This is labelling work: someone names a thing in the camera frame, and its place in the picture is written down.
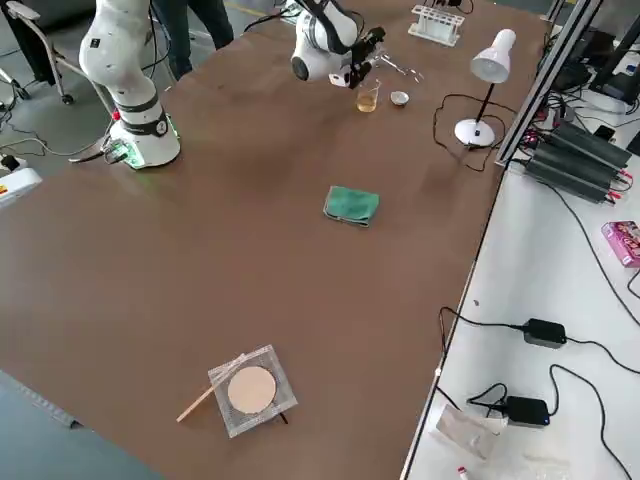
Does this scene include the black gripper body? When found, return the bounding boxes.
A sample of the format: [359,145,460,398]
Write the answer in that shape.
[348,38,377,90]

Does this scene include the glass beaker with amber liquid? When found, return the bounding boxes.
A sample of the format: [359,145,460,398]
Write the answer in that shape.
[356,82,382,113]

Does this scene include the metal crucible tongs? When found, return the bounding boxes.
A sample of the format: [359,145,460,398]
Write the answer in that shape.
[379,53,425,84]

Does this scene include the white test tube rack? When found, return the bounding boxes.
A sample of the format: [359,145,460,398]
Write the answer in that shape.
[407,3,466,46]

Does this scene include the white desk lamp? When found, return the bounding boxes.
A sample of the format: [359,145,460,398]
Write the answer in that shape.
[453,28,517,149]

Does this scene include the person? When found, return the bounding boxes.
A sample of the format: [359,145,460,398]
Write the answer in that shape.
[152,0,235,82]

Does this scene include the long black power supply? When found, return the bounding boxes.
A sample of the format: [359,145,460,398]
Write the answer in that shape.
[549,122,634,169]
[534,137,624,189]
[524,154,614,204]

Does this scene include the pink printed box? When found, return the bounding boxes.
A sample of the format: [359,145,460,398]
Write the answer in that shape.
[601,220,640,269]

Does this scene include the black power adapter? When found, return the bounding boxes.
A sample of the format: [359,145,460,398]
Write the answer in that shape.
[502,395,551,429]
[523,318,568,350]

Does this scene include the grey office chair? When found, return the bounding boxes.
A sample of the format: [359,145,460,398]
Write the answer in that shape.
[0,0,77,106]

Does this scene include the white controller box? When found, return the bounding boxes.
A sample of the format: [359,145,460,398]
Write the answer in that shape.
[0,167,42,211]

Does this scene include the wooden test tube clamp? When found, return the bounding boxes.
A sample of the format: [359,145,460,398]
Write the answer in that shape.
[176,352,249,424]

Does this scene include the silver foil bag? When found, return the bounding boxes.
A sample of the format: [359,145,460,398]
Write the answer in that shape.
[434,404,501,459]

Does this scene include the black lamp cable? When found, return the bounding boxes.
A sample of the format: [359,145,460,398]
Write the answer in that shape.
[432,93,516,172]

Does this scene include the aluminium frame post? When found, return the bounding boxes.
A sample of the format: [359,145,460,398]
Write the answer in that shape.
[493,0,604,170]

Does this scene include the black adapter cable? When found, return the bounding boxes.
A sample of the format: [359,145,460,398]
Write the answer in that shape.
[438,306,527,374]

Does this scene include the square wire gauze mat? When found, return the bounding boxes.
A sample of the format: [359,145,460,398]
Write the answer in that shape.
[207,343,299,440]

